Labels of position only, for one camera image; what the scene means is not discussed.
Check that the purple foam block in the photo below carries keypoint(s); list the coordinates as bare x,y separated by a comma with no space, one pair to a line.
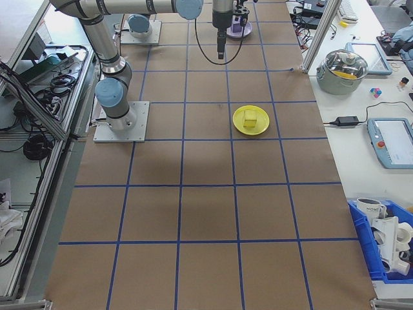
237,27

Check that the yellow foam block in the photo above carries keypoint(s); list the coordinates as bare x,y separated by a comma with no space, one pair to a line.
250,119

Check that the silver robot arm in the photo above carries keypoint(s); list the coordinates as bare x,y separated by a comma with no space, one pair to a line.
138,24
100,42

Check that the lavender round plate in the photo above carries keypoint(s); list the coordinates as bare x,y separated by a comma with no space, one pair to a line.
247,33

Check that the black electronics box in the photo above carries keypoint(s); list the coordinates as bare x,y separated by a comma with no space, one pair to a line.
309,22

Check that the black device with red part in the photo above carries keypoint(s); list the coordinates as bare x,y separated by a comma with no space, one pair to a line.
314,8

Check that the yellow round plate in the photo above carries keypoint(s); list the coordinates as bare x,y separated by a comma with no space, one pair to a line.
261,124

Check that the small yellow object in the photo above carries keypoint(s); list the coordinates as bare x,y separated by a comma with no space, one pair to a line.
344,23

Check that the white keyboard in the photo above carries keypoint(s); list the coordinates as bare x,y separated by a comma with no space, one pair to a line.
348,11

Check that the steel pot with glass lid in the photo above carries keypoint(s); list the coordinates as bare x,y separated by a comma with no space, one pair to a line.
335,82

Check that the blue grey teach pendant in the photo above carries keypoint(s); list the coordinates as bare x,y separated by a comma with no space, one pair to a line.
368,58
393,142

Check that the black power adapter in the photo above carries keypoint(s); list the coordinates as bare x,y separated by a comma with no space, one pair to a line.
348,120

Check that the colourful puzzle cube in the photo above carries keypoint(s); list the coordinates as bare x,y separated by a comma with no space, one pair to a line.
376,92

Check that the blue jacket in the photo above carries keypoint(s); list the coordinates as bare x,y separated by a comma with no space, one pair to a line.
403,38

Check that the small bottle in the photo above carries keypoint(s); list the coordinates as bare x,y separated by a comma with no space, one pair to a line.
402,84

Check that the green board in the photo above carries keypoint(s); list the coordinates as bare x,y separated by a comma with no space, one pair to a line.
45,66

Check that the grey box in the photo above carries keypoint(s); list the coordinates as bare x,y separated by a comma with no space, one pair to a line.
35,46

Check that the white mug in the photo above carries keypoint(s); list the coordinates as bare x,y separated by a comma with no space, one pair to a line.
368,210

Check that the blue plastic bin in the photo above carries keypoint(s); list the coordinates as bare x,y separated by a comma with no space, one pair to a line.
361,245

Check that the white PVC pipe fitting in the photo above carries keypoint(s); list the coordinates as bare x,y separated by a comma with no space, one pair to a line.
390,239

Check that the white cloth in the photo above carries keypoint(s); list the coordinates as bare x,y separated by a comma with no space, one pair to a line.
8,216

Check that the white square base plate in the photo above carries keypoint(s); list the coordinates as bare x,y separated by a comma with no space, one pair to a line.
138,129
155,35

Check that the aluminium profile post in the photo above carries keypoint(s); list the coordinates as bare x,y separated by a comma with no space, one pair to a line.
317,35

